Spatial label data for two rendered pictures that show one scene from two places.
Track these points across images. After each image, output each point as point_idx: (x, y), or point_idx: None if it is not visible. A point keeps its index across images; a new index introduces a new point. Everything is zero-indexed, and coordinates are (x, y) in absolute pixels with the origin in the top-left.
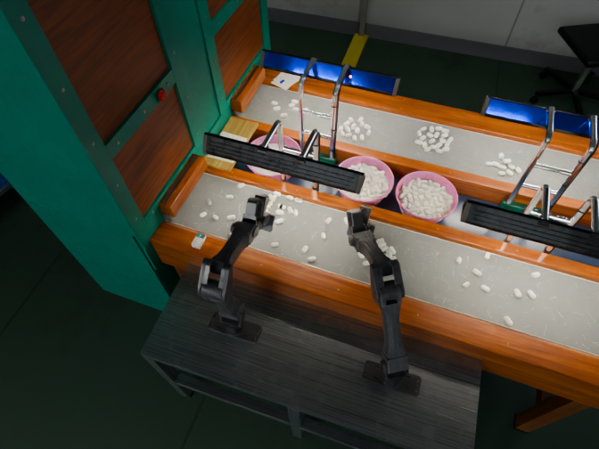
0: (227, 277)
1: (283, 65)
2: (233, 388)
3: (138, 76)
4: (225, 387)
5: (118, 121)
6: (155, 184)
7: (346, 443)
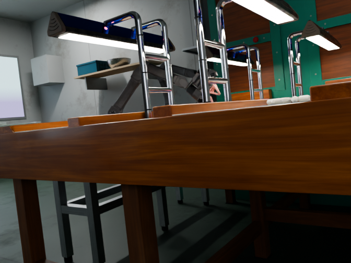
0: (160, 64)
1: None
2: (176, 211)
3: (249, 27)
4: (177, 209)
5: (231, 40)
6: (239, 85)
7: (106, 188)
